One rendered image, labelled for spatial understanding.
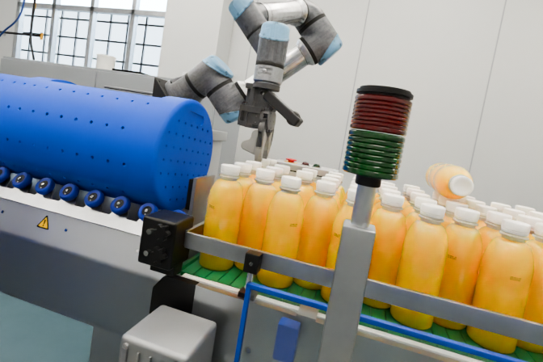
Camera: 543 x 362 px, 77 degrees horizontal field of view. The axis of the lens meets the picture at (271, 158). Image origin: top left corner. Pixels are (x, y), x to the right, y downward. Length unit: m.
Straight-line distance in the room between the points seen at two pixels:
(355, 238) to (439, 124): 3.17
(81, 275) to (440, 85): 3.23
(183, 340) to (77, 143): 0.51
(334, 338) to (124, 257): 0.54
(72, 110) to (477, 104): 3.27
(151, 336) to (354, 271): 0.33
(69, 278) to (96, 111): 0.41
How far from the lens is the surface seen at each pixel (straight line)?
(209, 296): 0.67
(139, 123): 0.81
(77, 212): 0.95
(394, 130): 0.39
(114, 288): 0.93
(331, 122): 3.54
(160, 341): 0.60
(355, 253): 0.42
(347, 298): 0.44
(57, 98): 0.99
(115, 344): 1.62
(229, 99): 1.31
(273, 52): 0.89
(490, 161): 3.64
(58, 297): 1.10
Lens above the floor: 1.20
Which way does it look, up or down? 5 degrees down
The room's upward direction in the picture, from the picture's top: 9 degrees clockwise
